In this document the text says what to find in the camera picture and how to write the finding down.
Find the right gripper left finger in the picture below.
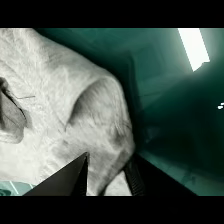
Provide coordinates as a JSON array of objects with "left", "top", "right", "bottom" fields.
[{"left": 22, "top": 151, "right": 91, "bottom": 197}]

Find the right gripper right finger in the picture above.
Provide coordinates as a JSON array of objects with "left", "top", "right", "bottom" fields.
[{"left": 123, "top": 153, "right": 198, "bottom": 197}]

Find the white garment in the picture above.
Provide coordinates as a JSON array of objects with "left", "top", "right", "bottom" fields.
[{"left": 0, "top": 27, "right": 137, "bottom": 197}]

